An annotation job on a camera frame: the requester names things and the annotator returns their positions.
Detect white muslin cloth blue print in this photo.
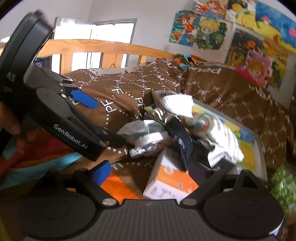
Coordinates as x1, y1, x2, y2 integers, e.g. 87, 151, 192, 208
206, 116, 244, 167

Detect plain white cloth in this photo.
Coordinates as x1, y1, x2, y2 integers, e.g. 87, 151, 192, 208
161, 94, 194, 118

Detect black plastic basket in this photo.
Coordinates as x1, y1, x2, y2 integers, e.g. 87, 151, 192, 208
33, 56, 52, 70

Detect brown PF patterned blanket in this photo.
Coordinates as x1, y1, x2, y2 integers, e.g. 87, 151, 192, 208
62, 54, 296, 200

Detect framed colourful cartoon painting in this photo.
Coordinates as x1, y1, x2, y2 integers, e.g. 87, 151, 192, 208
192, 100, 267, 181

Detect orange white product box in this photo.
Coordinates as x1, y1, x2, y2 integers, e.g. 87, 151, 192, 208
143, 148, 199, 203

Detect wooden bed headboard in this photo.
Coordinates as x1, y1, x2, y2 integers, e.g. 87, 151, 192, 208
37, 39, 174, 75

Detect striped colourful baby cloth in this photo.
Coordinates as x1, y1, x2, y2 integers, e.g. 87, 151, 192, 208
181, 113, 213, 138

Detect dark navy sock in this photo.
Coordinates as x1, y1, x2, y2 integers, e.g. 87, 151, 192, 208
165, 115, 193, 172

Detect green white filled plastic bag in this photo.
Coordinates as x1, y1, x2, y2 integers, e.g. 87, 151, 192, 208
270, 166, 295, 216

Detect window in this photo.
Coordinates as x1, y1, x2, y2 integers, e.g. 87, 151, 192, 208
51, 17, 138, 75

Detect cartoon posters on wall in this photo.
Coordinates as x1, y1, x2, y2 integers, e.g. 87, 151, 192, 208
169, 1, 295, 108

